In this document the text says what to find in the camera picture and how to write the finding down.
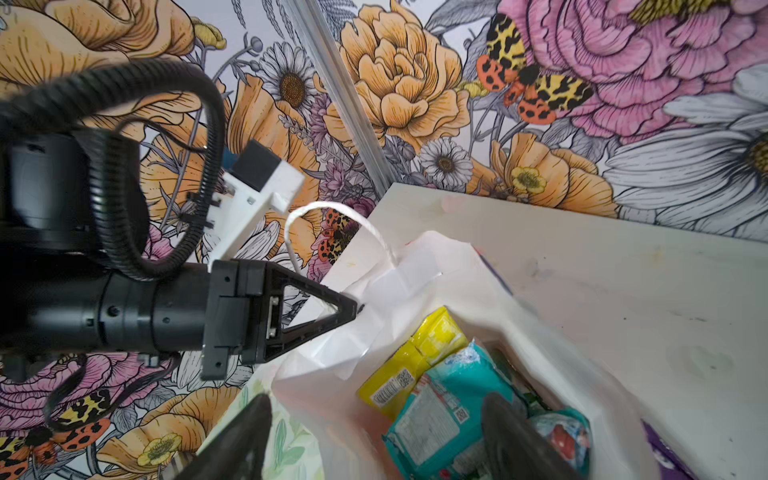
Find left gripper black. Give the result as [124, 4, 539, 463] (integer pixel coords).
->
[95, 260, 358, 381]

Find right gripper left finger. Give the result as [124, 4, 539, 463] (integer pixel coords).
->
[175, 394, 272, 480]

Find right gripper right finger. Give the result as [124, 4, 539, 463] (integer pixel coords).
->
[481, 392, 579, 480]

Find teal Fox's candy bag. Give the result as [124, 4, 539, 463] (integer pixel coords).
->
[529, 408, 592, 478]

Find teal red candy bag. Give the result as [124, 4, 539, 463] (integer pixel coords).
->
[383, 342, 528, 479]

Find red paper gift bag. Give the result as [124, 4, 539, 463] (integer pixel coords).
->
[272, 198, 660, 479]

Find yellow snack bag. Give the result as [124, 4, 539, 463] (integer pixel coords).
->
[357, 306, 469, 421]

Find purple snack packet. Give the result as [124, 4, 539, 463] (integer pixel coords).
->
[643, 422, 698, 480]

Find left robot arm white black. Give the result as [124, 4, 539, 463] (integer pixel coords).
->
[1, 129, 358, 383]

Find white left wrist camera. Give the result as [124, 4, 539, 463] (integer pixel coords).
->
[205, 140, 304, 264]

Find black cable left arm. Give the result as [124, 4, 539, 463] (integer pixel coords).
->
[0, 58, 227, 282]

